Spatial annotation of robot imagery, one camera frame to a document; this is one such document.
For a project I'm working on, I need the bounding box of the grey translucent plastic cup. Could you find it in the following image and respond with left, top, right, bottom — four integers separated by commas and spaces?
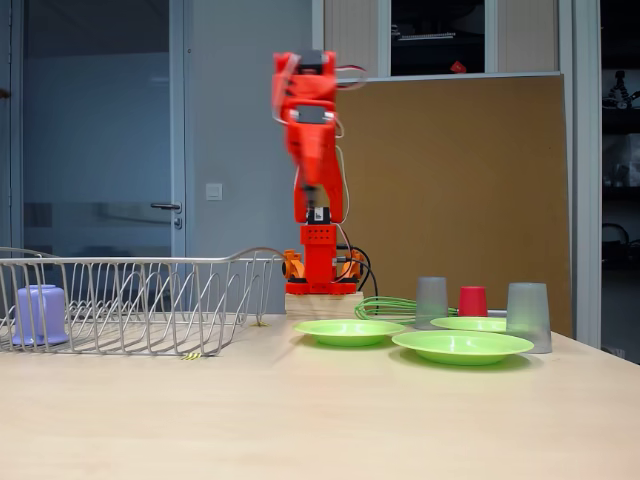
413, 276, 449, 331
505, 282, 553, 355

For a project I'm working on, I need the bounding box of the red plastic cup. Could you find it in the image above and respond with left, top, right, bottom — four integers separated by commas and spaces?
458, 285, 489, 318

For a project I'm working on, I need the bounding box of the green whisk with metal handle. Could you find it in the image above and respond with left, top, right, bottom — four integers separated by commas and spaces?
354, 295, 509, 322

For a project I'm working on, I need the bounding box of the purple plastic mug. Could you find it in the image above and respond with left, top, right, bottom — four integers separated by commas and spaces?
10, 284, 70, 347

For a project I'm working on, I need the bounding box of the orange table clamp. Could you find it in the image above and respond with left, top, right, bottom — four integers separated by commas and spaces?
280, 248, 364, 280

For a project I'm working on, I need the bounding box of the green plastic plate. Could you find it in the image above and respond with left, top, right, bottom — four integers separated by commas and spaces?
391, 329, 535, 366
429, 316, 509, 334
293, 319, 407, 348

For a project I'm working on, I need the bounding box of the spiral notebook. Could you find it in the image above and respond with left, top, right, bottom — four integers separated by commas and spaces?
397, 30, 457, 42

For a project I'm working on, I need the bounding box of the brown pin board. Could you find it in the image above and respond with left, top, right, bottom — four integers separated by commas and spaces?
305, 72, 574, 339

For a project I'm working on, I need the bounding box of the grey glass door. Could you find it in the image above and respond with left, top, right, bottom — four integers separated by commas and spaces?
9, 0, 194, 316

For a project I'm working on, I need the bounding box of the black power cable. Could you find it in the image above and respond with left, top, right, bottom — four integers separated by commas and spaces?
337, 242, 380, 301

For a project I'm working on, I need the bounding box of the black data cable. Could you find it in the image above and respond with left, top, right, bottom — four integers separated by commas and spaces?
335, 255, 375, 294

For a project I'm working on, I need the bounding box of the metal wire dish rack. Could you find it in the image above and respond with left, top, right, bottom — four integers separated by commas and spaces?
0, 245, 287, 359

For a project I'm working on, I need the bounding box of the flexible camera tripod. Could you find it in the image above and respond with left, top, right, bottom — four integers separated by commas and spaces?
602, 69, 640, 111

